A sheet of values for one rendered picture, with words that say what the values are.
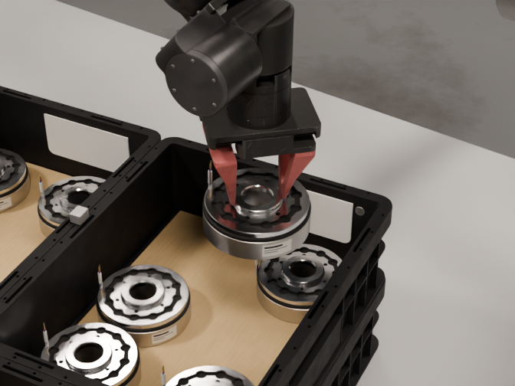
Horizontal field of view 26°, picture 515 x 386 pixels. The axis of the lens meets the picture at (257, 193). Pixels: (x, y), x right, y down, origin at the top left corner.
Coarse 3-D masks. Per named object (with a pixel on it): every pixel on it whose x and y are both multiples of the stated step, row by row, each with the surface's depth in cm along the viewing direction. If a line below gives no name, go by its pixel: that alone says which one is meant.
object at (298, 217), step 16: (240, 176) 110; (256, 176) 109; (272, 176) 110; (208, 192) 107; (224, 192) 108; (304, 192) 108; (208, 208) 105; (224, 208) 105; (288, 208) 106; (304, 208) 106; (224, 224) 103; (240, 224) 104; (256, 224) 104; (272, 224) 104; (288, 224) 104
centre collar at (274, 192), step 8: (248, 184) 108; (256, 184) 108; (264, 184) 108; (272, 184) 108; (240, 192) 106; (272, 192) 107; (280, 192) 107; (240, 200) 106; (272, 200) 106; (280, 200) 106; (240, 208) 105; (248, 208) 105; (256, 208) 105; (264, 208) 105; (272, 208) 105
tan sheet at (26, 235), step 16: (32, 176) 146; (48, 176) 146; (64, 176) 146; (32, 192) 143; (16, 208) 141; (32, 208) 141; (0, 224) 138; (16, 224) 138; (32, 224) 138; (0, 240) 135; (16, 240) 135; (32, 240) 135; (0, 256) 133; (16, 256) 133; (0, 272) 131
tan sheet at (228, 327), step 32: (192, 224) 138; (160, 256) 133; (192, 256) 133; (224, 256) 133; (192, 288) 129; (224, 288) 129; (256, 288) 129; (96, 320) 124; (192, 320) 124; (224, 320) 124; (256, 320) 124; (160, 352) 120; (192, 352) 120; (224, 352) 120; (256, 352) 120; (160, 384) 116; (256, 384) 116
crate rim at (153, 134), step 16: (16, 96) 143; (32, 96) 143; (64, 112) 140; (80, 112) 140; (112, 128) 138; (128, 128) 137; (144, 128) 137; (144, 144) 134; (128, 160) 132; (112, 176) 129; (96, 192) 127; (64, 224) 122; (48, 240) 120; (32, 256) 118; (16, 272) 116; (0, 288) 114
